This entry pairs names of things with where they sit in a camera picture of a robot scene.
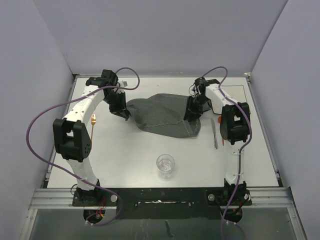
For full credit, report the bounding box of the white square plate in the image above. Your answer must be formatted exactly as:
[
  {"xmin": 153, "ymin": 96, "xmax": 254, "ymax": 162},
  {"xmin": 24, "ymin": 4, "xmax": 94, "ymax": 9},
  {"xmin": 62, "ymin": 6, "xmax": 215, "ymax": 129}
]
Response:
[{"xmin": 206, "ymin": 84, "xmax": 247, "ymax": 115}]

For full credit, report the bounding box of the orange plastic spoon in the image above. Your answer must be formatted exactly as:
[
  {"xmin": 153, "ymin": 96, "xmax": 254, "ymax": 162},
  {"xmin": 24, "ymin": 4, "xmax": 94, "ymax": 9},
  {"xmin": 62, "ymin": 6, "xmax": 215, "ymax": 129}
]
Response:
[{"xmin": 217, "ymin": 116, "xmax": 225, "ymax": 146}]

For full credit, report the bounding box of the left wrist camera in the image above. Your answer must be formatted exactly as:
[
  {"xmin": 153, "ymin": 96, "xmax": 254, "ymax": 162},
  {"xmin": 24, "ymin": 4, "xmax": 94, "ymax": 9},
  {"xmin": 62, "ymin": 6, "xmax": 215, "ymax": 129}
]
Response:
[{"xmin": 118, "ymin": 80, "xmax": 128, "ymax": 88}]

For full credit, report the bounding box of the clear plastic cup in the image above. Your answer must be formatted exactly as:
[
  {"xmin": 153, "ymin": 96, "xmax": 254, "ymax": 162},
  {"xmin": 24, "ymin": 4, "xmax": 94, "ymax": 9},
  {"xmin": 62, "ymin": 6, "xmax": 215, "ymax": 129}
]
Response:
[{"xmin": 156, "ymin": 154, "xmax": 175, "ymax": 179}]

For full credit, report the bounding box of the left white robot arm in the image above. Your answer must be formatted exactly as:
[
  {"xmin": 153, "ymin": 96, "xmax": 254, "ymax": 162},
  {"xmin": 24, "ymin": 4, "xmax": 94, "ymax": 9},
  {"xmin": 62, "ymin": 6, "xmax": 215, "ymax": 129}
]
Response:
[{"xmin": 52, "ymin": 69, "xmax": 130, "ymax": 206}]

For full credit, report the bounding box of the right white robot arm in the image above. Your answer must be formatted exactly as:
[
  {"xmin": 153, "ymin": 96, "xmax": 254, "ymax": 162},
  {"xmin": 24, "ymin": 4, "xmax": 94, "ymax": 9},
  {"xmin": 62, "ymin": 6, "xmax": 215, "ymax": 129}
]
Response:
[{"xmin": 184, "ymin": 77, "xmax": 252, "ymax": 205}]

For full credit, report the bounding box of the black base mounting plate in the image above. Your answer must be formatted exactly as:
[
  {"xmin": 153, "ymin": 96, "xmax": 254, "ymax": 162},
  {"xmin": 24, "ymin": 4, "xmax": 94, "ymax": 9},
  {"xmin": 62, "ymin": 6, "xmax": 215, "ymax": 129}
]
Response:
[{"xmin": 72, "ymin": 186, "xmax": 252, "ymax": 224}]

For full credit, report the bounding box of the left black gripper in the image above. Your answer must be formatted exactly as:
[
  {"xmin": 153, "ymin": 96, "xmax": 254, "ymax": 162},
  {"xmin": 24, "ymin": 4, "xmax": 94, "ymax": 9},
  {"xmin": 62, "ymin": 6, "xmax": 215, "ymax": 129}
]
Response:
[{"xmin": 103, "ymin": 91, "xmax": 129, "ymax": 119}]

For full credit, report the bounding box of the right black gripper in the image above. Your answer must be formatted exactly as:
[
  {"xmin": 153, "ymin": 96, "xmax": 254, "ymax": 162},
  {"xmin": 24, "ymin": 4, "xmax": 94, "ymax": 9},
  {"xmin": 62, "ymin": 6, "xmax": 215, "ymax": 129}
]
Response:
[{"xmin": 184, "ymin": 95, "xmax": 209, "ymax": 122}]

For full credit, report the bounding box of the grey cloth placemat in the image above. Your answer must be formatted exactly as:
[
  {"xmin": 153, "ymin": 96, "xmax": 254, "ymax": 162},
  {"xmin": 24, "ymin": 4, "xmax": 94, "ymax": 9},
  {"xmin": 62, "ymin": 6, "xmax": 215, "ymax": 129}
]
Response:
[{"xmin": 126, "ymin": 93, "xmax": 201, "ymax": 139}]

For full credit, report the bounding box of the silver table knife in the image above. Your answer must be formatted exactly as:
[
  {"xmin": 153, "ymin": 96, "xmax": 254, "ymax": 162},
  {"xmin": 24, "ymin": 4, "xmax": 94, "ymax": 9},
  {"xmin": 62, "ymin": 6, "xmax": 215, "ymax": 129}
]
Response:
[{"xmin": 211, "ymin": 118, "xmax": 219, "ymax": 150}]

